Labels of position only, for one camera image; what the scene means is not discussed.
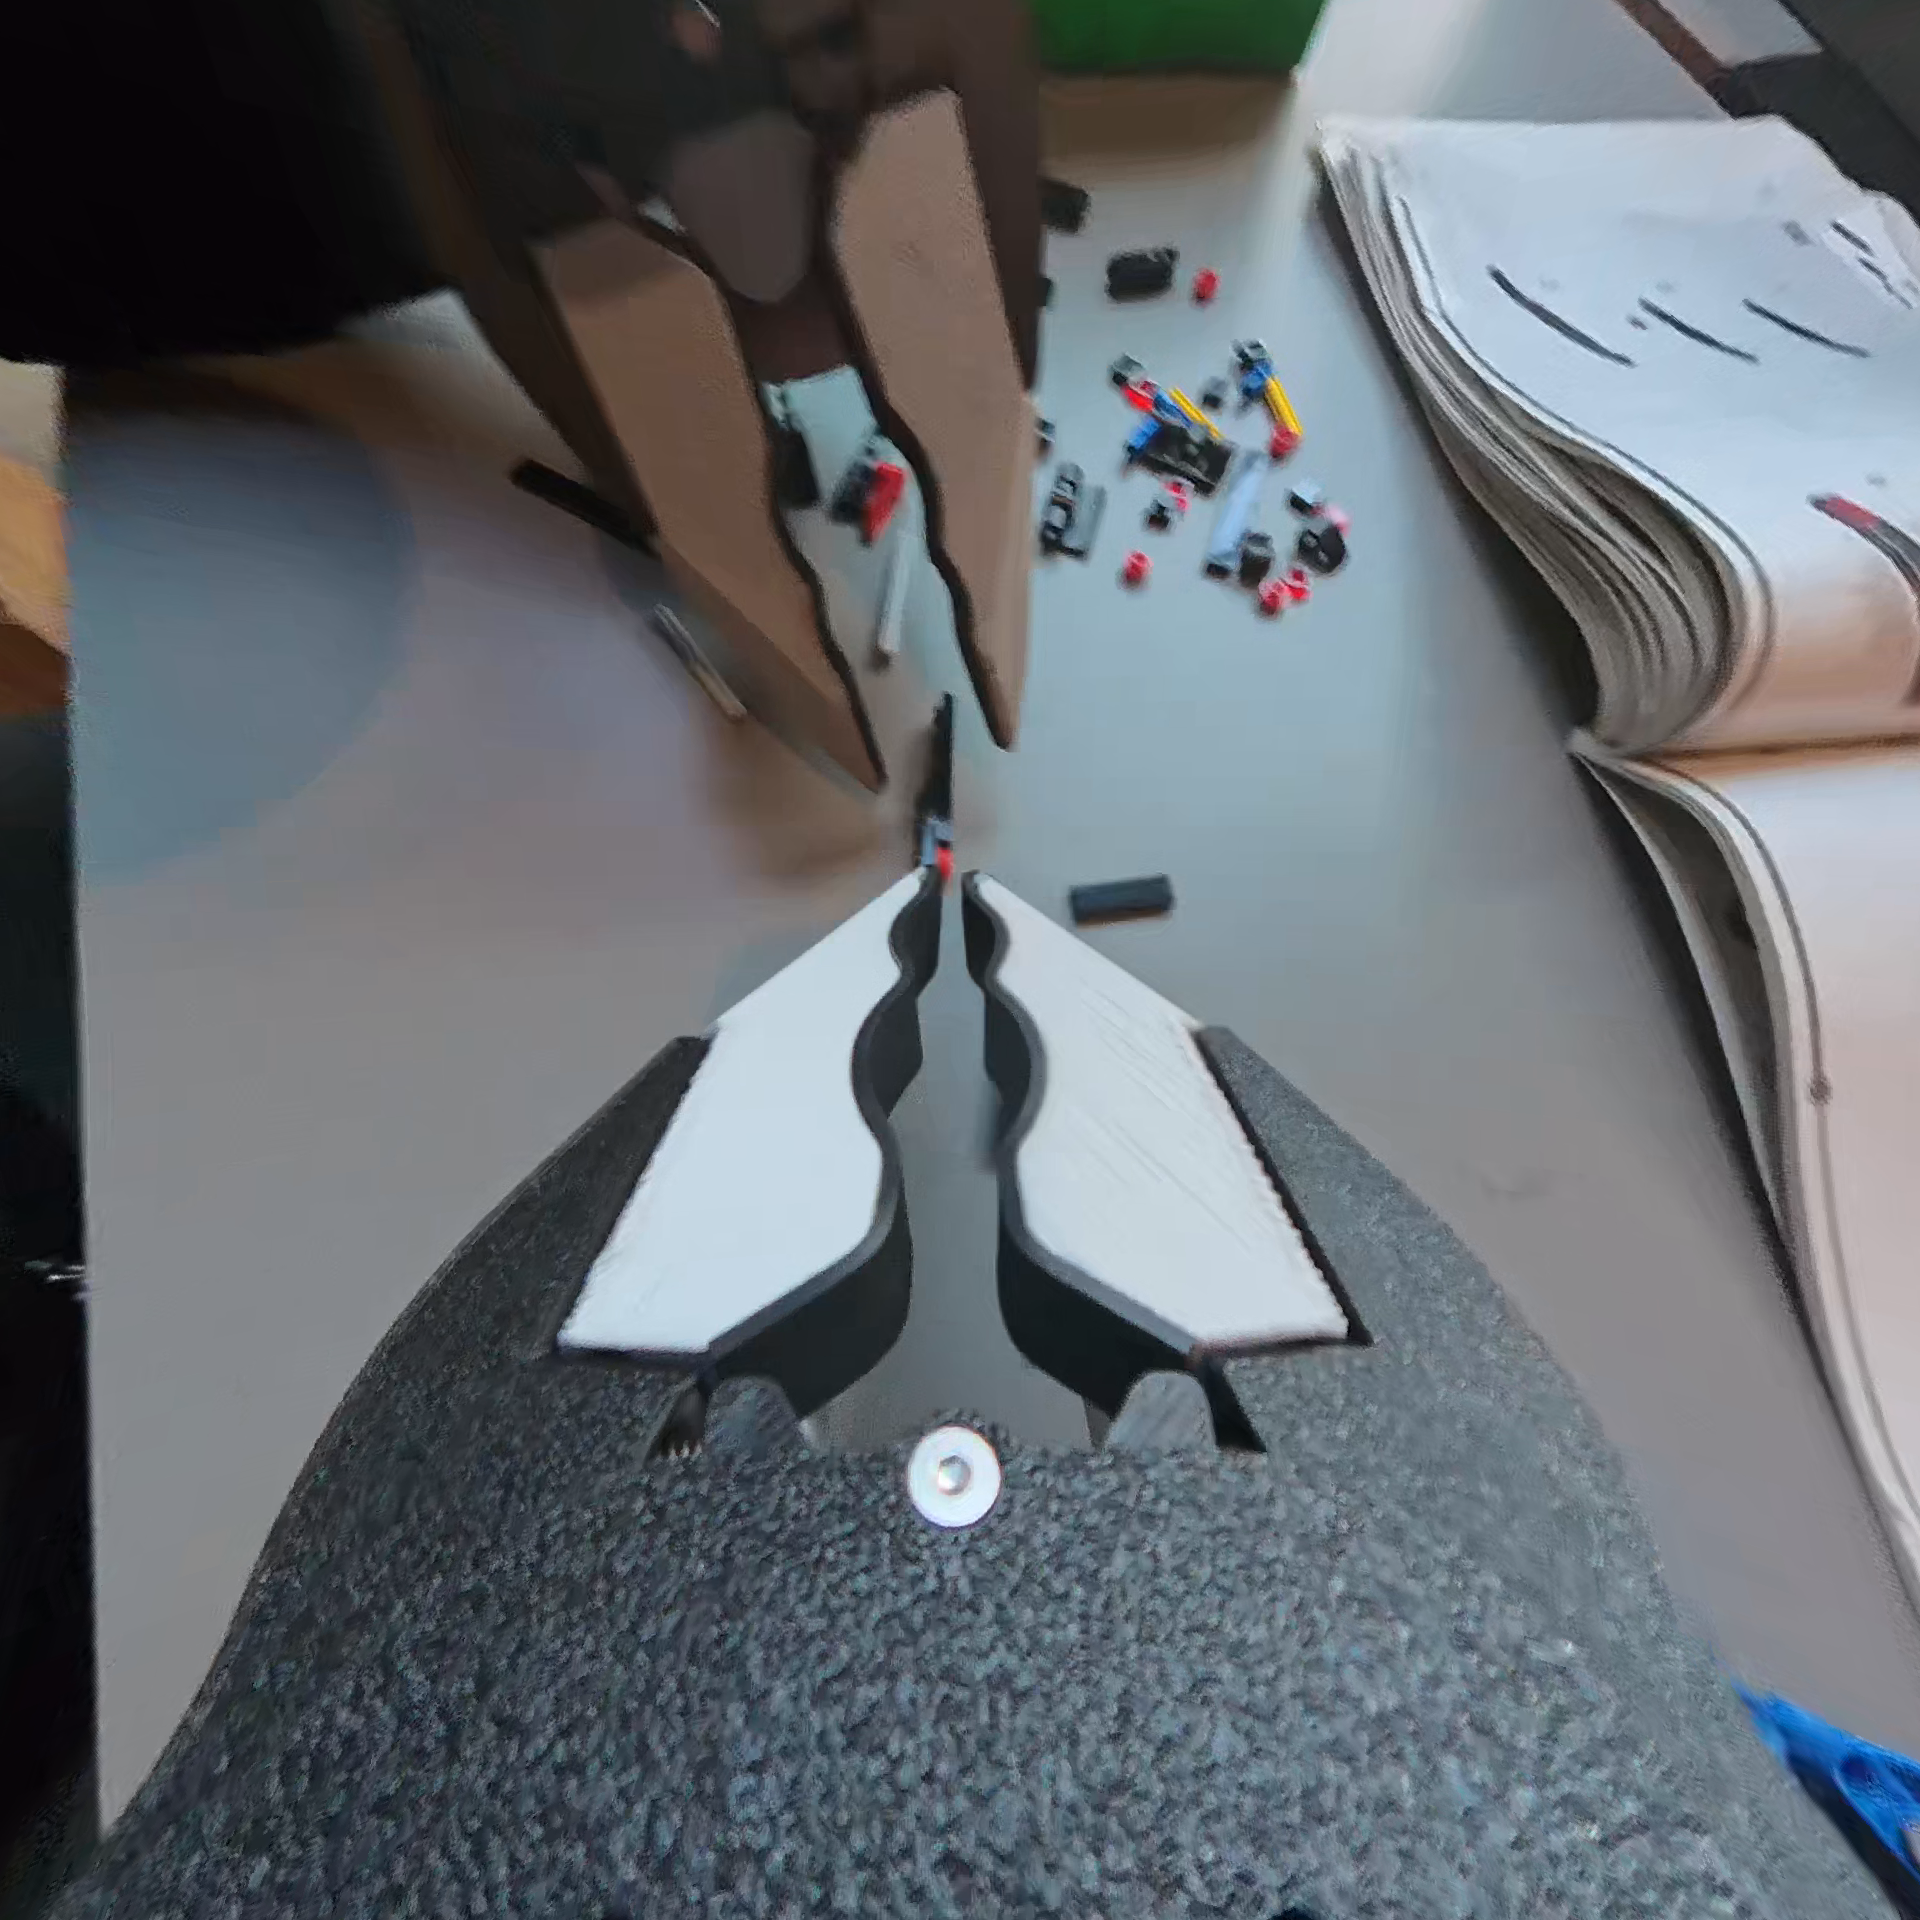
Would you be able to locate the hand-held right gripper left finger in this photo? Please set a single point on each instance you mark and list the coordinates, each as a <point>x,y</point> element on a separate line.
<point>737,1200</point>

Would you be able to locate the person's left forearm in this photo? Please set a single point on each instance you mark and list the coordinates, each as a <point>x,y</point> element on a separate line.
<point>150,151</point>

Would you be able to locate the small black brick tile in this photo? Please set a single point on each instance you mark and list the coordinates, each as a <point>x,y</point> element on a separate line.
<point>1122,899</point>

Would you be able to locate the toy brick car model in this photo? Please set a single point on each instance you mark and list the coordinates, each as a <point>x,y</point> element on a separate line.
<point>1845,1787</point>

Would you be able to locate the grey axle rod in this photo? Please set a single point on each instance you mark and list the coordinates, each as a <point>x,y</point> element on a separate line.
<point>894,608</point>

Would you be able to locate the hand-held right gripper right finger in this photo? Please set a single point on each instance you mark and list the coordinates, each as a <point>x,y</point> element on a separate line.
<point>1169,1186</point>

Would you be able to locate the short black brick liftarm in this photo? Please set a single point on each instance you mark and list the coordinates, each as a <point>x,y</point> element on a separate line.
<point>1066,206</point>

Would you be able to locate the long black brick beam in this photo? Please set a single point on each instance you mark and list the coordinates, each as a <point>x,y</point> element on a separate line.
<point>576,502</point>

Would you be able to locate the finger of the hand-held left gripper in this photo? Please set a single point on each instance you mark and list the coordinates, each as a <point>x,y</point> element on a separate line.
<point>961,376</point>
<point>673,419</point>

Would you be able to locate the black pin connector brick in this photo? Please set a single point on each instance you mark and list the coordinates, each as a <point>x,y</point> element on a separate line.
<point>1139,273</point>

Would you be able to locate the red wedge brick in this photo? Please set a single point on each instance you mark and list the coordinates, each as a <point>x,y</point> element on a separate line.
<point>880,495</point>

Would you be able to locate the green plastic bin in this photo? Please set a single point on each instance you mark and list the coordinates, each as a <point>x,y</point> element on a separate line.
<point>1169,30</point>

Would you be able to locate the person's dark clothing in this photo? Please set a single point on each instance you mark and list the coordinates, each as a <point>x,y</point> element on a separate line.
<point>37,1351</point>

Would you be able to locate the open instruction booklet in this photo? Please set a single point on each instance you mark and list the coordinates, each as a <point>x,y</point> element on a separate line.
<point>1648,451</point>

